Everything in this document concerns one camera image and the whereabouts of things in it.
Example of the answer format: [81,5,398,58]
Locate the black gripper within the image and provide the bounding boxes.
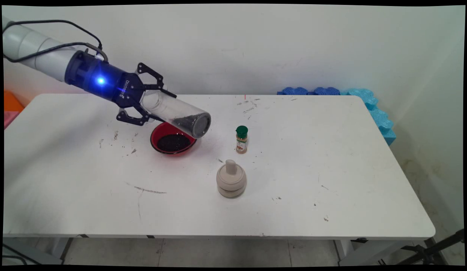
[65,50,177,126]

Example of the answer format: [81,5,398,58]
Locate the clear plastic jar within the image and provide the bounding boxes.
[140,90,212,139]

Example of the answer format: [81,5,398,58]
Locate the black seeds heap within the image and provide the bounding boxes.
[171,115,204,132]
[157,134,191,153]

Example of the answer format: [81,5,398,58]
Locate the red plastic bowl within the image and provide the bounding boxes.
[150,121,198,155]

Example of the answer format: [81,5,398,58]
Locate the spice bottle green cap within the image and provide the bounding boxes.
[235,126,249,154]

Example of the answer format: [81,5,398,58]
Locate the beige lidded grinder pot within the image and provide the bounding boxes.
[216,159,247,198]

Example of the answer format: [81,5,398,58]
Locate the orange foam block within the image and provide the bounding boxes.
[4,91,25,113]

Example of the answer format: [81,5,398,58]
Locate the pink foam block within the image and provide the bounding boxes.
[4,111,20,129]

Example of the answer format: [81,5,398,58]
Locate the white table leg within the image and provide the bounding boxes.
[49,237,74,264]
[333,240,356,262]

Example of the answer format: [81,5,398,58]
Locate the light blue foam mat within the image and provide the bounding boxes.
[341,88,397,146]

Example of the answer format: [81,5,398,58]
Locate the black tripod legs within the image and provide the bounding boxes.
[378,228,465,266]

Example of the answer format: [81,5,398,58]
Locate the black floor cable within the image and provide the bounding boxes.
[3,244,27,264]

